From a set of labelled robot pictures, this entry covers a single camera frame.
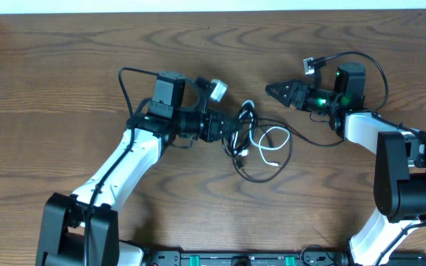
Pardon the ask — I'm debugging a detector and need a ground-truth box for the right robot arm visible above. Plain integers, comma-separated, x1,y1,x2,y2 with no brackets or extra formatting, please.
266,58,426,265

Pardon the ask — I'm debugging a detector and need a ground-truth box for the right camera cable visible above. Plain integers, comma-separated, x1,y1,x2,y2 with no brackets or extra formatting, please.
319,51,426,266

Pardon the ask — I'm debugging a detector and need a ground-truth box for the white usb cable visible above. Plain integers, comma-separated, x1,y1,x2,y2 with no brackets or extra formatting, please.
231,99,291,168

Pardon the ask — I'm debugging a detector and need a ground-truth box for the left camera cable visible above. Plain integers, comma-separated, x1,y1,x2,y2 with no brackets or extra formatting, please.
82,66,160,266

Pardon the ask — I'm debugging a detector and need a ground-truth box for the black usb cable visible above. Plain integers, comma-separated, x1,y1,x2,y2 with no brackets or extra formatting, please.
220,104,345,184

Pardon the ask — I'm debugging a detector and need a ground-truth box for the camera cable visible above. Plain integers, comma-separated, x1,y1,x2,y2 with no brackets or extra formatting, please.
82,66,160,266
319,51,426,266

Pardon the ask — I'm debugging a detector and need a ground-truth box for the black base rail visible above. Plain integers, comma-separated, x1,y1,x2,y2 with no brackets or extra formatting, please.
138,249,426,266

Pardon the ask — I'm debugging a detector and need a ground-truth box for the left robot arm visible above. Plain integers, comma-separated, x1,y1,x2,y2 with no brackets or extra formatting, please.
35,72,242,265

